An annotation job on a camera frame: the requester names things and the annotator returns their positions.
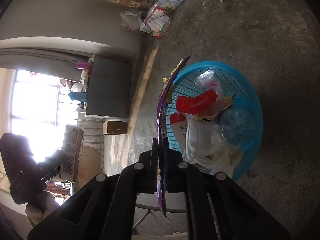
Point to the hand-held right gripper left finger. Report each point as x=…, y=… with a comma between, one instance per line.
x=155, y=165

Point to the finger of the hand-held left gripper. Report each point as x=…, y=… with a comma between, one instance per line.
x=53, y=160
x=53, y=175

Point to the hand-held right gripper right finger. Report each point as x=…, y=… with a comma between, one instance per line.
x=167, y=170

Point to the printed carton with barcode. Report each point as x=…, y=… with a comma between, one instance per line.
x=72, y=150

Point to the clear plastic cup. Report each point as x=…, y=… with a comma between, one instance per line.
x=200, y=142

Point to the white tissue paper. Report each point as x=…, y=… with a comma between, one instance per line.
x=225, y=160

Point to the purple snack packet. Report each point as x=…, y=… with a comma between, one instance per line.
x=162, y=97

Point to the red wrapper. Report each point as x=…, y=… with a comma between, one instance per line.
x=195, y=102

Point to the clear plastic bag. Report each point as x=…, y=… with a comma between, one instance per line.
x=208, y=83

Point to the blue plastic mesh basket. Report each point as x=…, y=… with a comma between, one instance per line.
x=250, y=100

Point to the person's left hand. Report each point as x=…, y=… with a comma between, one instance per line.
x=41, y=207

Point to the brown cardboard box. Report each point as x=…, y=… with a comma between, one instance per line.
x=115, y=127

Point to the blue detergent bottle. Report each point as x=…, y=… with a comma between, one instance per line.
x=77, y=96

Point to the grey cabinet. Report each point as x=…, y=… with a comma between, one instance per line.
x=108, y=87

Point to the purple cup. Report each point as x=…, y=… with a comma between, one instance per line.
x=84, y=65

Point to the grey curtain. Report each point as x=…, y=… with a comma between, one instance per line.
x=37, y=60

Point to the white plastic bag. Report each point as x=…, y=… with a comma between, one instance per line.
x=131, y=20

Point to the pile of packets on floor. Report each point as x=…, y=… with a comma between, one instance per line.
x=162, y=12

